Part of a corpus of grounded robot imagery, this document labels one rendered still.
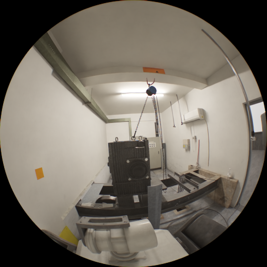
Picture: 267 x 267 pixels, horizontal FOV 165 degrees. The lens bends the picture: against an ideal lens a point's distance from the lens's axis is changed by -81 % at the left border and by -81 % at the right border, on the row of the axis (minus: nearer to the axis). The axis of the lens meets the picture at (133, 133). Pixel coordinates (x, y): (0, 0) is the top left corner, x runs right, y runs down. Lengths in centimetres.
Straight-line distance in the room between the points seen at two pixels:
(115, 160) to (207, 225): 107
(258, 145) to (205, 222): 847
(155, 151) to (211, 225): 427
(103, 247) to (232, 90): 228
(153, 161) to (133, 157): 342
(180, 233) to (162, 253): 10
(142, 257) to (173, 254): 7
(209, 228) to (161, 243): 13
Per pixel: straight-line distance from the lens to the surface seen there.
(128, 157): 112
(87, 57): 164
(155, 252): 27
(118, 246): 18
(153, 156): 445
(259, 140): 865
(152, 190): 118
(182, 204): 184
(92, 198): 174
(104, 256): 28
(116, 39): 142
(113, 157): 115
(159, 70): 184
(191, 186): 190
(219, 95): 233
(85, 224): 18
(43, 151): 115
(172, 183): 247
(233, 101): 215
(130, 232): 17
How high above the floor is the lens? 163
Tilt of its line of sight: 4 degrees up
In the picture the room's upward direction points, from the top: 4 degrees counter-clockwise
